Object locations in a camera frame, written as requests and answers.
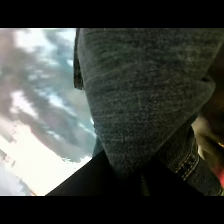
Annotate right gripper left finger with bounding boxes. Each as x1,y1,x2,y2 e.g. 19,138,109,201
46,150,143,197

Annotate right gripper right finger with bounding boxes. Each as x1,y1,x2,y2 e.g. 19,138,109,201
141,163,205,197

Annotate grey knit garment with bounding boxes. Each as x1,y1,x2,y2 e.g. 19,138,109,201
73,28,224,181

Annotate heap of clothes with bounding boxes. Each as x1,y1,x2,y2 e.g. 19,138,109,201
191,43,224,192

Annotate blue jeans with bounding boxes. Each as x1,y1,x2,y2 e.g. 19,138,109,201
91,114,224,197

